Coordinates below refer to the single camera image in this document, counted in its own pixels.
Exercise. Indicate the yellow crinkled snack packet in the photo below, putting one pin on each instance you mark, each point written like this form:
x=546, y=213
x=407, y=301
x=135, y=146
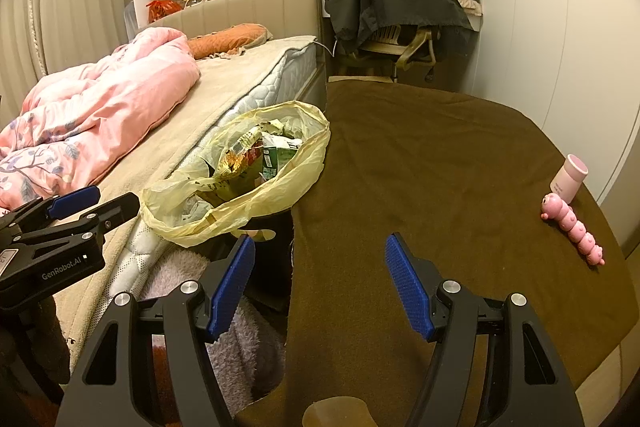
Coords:
x=240, y=152

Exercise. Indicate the beige pleated curtain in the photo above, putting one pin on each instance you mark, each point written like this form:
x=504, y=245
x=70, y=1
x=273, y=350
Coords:
x=65, y=7

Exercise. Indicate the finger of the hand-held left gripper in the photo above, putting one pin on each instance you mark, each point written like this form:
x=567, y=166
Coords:
x=75, y=200
x=117, y=207

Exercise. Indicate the green white drink carton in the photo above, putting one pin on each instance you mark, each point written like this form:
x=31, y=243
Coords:
x=277, y=157

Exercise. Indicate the yellow plastic bin liner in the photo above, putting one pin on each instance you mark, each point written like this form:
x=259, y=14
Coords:
x=300, y=167

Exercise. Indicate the white quilted mattress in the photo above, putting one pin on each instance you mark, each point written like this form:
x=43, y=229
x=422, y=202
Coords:
x=280, y=77

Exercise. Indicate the orange pillow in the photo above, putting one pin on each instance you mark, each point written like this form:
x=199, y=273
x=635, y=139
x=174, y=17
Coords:
x=225, y=39

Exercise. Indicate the pink caterpillar toy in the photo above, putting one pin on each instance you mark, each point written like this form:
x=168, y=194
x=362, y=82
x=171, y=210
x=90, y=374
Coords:
x=572, y=227

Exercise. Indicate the small red plastic bag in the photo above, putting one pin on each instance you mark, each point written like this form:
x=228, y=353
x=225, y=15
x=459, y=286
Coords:
x=162, y=11

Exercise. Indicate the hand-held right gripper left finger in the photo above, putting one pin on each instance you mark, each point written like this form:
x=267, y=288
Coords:
x=232, y=289

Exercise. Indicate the purple fluffy towel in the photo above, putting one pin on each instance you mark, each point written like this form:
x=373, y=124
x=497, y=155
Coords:
x=235, y=357

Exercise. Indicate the black trash bin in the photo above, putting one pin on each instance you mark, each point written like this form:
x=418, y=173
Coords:
x=272, y=262

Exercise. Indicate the pink tumbler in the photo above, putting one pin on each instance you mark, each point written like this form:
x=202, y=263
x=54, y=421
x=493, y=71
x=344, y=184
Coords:
x=567, y=179

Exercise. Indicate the bed with beige sheet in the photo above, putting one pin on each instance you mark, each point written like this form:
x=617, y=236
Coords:
x=225, y=87

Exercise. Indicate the brown tablecloth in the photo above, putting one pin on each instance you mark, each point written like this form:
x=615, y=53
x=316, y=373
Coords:
x=425, y=167

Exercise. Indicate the beige office chair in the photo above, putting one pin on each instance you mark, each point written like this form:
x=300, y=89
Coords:
x=405, y=44

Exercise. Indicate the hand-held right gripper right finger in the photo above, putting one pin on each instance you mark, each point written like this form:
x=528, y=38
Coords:
x=407, y=289

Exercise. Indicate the tan round object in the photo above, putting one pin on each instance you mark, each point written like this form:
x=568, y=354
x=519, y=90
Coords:
x=337, y=413

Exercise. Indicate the pink floral quilt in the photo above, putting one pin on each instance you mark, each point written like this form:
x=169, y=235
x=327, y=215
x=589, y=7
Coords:
x=100, y=107

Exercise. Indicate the beige upholstered bed frame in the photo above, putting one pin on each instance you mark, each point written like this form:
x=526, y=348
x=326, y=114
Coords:
x=260, y=4

